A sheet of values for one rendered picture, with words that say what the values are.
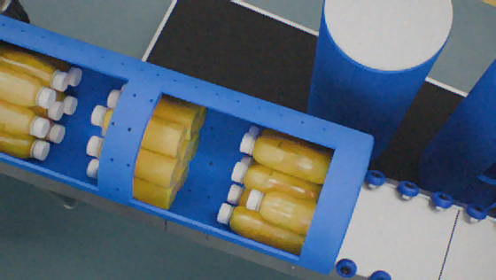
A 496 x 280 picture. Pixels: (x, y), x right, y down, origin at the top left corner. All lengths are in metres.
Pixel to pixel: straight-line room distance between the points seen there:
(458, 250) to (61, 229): 1.46
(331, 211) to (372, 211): 0.32
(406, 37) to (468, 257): 0.49
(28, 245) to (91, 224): 0.22
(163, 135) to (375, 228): 0.51
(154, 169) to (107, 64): 0.22
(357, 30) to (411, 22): 0.12
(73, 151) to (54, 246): 1.02
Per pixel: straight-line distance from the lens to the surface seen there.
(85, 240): 2.64
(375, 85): 1.72
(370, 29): 1.66
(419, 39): 1.67
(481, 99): 1.78
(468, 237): 1.69
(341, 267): 1.59
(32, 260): 2.68
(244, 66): 2.57
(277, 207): 1.44
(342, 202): 1.34
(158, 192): 1.52
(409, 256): 1.66
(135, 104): 1.40
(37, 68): 1.59
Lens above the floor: 2.54
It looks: 75 degrees down
